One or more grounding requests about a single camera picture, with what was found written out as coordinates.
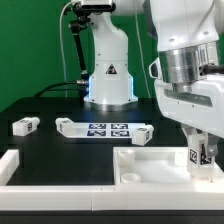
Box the black cables on table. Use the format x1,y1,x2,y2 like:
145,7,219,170
33,79,90,98

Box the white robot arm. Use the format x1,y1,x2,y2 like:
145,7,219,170
81,0,224,138

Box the white tag base sheet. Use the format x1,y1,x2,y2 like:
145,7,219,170
65,123,144,138

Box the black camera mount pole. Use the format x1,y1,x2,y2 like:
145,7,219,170
68,2,111,84

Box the white cable left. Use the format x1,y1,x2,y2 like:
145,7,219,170
58,0,81,98

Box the white cable right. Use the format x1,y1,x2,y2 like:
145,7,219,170
134,0,152,98

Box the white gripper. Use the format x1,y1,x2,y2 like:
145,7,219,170
154,75,224,162

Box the white cable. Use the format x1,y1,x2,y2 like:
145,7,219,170
134,0,152,98
58,0,81,98

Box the white U-shaped fence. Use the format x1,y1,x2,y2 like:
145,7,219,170
0,149,224,211

